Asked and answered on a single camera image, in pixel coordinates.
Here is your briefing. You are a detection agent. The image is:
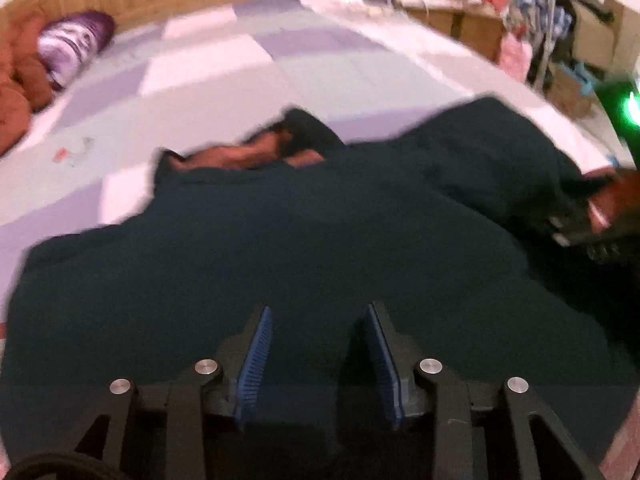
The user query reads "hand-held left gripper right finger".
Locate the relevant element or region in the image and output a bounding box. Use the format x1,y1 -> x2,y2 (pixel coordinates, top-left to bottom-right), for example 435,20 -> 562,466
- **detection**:
364,302 -> 608,480

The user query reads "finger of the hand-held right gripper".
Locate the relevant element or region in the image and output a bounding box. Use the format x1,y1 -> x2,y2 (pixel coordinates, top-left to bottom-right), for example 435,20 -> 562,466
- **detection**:
547,210 -> 640,263

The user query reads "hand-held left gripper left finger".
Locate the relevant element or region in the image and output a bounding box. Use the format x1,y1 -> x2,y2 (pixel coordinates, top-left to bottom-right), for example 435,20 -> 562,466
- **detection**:
70,305 -> 275,480

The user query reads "dark green jacket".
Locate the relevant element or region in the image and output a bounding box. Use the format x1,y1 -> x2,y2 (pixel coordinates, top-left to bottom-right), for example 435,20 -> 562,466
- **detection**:
0,96 -> 640,466

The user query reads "pile of colourful clothes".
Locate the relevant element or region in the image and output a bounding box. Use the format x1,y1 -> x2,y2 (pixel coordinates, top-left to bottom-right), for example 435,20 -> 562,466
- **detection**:
504,0 -> 576,36

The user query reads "person's right hand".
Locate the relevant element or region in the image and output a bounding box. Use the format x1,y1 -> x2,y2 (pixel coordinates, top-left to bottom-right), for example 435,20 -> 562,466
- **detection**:
582,169 -> 640,235

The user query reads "small brown cardboard box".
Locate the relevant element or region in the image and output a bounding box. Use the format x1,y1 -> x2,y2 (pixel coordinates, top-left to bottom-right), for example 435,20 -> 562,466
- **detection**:
546,64 -> 598,117

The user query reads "large brown cardboard box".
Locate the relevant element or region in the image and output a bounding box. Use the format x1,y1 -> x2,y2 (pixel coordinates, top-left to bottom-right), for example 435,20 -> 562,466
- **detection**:
570,0 -> 640,77

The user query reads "pink bag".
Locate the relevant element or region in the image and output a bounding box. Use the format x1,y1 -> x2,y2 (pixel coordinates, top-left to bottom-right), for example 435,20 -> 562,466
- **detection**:
499,34 -> 534,83

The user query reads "low brown wooden cabinet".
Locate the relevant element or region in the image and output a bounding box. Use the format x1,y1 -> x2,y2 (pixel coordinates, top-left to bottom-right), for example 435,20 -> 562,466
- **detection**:
400,5 -> 507,63

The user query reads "purple patchwork bed sheet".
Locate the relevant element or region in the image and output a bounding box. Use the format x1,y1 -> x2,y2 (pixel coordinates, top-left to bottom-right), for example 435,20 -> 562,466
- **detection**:
0,0 -> 626,356

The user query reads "rust red blanket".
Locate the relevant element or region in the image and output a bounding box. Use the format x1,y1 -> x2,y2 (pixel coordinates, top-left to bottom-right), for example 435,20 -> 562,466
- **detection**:
0,12 -> 56,156

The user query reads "purple patterned pillow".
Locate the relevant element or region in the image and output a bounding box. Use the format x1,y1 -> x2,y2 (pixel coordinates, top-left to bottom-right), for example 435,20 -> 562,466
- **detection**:
37,10 -> 117,92

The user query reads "black cable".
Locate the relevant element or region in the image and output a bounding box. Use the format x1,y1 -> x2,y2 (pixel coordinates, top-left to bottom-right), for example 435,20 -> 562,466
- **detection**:
0,452 -> 131,480

